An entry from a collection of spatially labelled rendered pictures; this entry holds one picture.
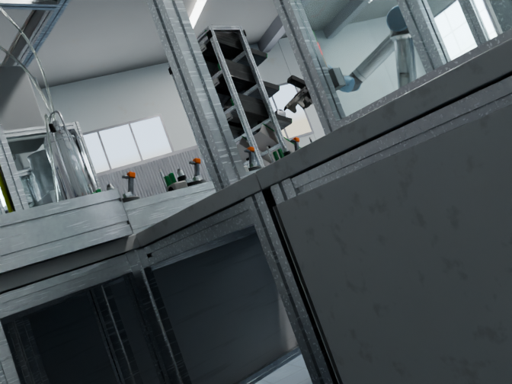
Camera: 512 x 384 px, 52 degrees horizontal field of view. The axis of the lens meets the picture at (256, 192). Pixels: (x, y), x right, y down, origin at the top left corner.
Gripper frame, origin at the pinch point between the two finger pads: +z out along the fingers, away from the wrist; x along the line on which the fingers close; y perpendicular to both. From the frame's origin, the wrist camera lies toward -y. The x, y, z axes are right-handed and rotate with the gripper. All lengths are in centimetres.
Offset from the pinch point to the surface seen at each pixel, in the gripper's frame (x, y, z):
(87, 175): 13, -34, 88
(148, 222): -60, -10, 112
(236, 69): -5.0, -27.2, 13.4
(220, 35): -4.9, -42.8, 7.8
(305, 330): -117, 16, 127
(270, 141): -2.8, 5.6, 23.0
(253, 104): -5.0, -11.3, 18.9
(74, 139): 13, -47, 82
